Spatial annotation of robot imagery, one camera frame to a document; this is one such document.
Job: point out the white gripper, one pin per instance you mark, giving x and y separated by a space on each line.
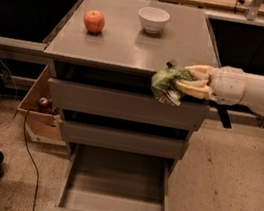
227 85

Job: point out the green jalapeno chip bag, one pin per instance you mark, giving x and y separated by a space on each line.
163 87

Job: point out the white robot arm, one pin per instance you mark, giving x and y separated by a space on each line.
254 94

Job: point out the grey drawer cabinet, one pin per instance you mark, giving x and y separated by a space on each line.
125 57

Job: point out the grey middle drawer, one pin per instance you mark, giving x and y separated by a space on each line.
93 135

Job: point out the grey top drawer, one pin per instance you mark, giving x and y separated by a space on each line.
123 105

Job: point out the grey open bottom drawer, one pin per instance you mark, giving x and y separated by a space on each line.
99 179

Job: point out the white bowl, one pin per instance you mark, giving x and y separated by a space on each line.
153 19

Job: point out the red apple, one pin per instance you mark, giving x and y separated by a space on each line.
94 21

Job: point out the red soda can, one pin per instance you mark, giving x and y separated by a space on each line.
44 105

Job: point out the cardboard box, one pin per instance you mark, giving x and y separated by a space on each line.
41 127

